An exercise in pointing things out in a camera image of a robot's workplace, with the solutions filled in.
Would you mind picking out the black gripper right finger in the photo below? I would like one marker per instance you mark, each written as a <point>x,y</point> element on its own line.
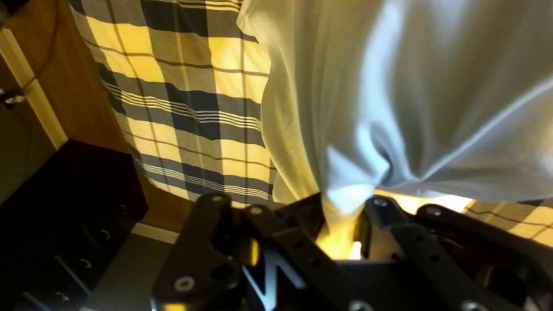
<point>438,253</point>

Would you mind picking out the white pillow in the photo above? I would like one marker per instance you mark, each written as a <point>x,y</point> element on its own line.
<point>416,97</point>

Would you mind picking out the black dresser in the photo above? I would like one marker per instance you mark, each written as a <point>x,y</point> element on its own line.
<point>63,225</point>

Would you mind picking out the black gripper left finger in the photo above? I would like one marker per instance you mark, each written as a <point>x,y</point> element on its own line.
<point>231,260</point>

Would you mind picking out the checked plaid comforter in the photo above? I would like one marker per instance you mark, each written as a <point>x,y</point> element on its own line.
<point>184,97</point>

